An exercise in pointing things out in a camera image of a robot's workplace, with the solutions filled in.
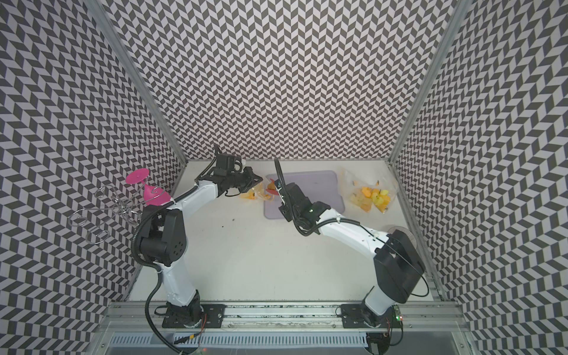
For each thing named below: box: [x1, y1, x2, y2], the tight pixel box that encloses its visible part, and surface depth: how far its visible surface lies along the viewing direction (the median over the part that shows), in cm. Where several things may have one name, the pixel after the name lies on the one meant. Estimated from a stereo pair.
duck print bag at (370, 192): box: [339, 167, 394, 214], surface depth 104 cm
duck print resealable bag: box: [369, 178, 398, 214], surface depth 100 cm
